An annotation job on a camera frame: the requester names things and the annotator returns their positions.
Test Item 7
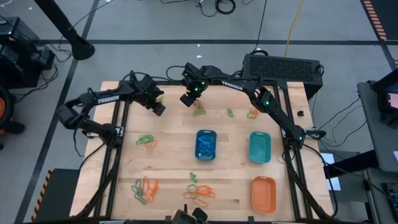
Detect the teal plastic basket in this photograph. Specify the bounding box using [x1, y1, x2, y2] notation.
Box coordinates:
[248, 131, 272, 164]

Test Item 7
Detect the black cable coil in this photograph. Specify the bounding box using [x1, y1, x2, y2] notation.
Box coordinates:
[214, 0, 236, 16]

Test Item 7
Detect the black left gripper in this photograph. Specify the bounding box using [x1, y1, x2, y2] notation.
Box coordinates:
[137, 75, 167, 118]

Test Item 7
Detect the black orange wheeled machine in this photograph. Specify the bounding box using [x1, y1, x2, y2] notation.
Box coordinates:
[0, 85, 26, 151]

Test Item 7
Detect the blue plastic basket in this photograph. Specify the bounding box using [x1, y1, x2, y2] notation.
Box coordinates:
[195, 129, 218, 162]

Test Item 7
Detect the yellow cable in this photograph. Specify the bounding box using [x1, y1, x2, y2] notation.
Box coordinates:
[284, 0, 305, 58]

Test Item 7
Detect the long black cable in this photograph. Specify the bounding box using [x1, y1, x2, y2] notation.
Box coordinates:
[252, 0, 269, 54]

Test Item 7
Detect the black keyboard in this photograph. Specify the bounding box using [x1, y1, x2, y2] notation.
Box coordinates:
[382, 182, 398, 215]

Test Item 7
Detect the black equipment cart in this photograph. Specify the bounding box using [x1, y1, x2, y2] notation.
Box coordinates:
[0, 17, 56, 90]

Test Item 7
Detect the black pole stand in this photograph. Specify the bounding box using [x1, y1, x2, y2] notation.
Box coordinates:
[33, 0, 96, 62]

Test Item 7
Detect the orange plastic basket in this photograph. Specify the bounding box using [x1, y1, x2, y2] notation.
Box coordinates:
[251, 175, 277, 214]

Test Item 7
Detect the black mat hazard stripe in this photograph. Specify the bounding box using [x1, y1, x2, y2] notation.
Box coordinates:
[359, 0, 398, 41]
[30, 169, 81, 223]

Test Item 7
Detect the black padded bar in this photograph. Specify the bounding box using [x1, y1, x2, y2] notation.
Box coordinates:
[323, 149, 379, 179]

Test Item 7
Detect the black computer tower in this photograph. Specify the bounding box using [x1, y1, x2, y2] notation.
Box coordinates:
[241, 53, 324, 101]

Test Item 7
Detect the grey desk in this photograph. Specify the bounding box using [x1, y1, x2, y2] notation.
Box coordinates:
[356, 80, 398, 172]

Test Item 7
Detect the black monitor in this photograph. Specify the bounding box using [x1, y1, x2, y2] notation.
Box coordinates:
[371, 67, 398, 129]

